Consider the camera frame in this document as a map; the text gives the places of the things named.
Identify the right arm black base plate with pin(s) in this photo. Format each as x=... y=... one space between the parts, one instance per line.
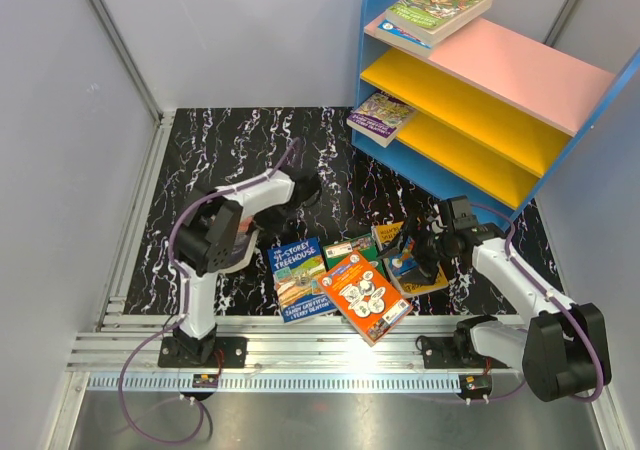
x=448 y=352

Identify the blue 91-storey treehouse book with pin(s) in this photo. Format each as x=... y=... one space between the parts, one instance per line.
x=295 y=267

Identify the green 65-storey treehouse book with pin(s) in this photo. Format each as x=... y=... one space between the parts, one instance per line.
x=454 y=14

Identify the dark navy paperback book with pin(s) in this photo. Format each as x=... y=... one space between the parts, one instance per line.
x=243 y=248

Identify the aluminium rail frame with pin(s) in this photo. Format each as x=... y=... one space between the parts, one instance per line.
x=359 y=191

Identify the orange cartoon book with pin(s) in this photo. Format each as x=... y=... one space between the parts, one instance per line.
x=370 y=303

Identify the light blue 26-storey treehouse book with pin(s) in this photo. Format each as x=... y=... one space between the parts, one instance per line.
x=400 y=32

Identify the purple treehouse book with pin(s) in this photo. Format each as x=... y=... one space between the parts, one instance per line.
x=381 y=117

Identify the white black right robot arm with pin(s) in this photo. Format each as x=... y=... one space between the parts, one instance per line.
x=563 y=349

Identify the dark green book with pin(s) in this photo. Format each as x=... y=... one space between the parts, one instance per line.
x=364 y=244

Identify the slotted grey cable duct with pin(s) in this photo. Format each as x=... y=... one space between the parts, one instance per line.
x=278 y=383

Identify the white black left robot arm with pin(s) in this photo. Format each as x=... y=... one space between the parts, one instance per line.
x=217 y=234

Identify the yellow 130-storey treehouse book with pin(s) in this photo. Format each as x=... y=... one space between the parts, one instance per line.
x=396 y=266

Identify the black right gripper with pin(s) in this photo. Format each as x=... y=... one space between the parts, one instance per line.
x=425 y=274

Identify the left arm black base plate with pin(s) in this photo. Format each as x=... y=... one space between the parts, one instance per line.
x=225 y=351

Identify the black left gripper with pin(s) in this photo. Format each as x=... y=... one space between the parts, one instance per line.
x=268 y=228

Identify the colourful wooden bookshelf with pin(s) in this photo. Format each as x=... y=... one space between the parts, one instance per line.
x=497 y=113

